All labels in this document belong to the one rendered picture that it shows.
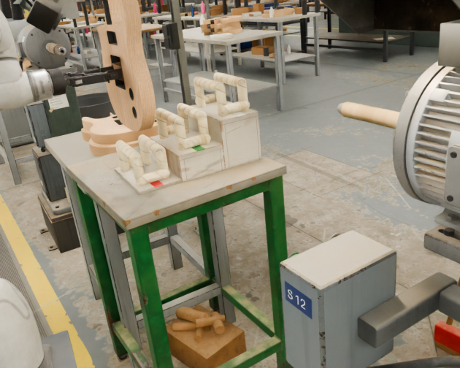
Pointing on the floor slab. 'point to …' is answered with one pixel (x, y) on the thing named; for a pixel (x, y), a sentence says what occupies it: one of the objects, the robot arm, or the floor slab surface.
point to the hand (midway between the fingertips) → (117, 71)
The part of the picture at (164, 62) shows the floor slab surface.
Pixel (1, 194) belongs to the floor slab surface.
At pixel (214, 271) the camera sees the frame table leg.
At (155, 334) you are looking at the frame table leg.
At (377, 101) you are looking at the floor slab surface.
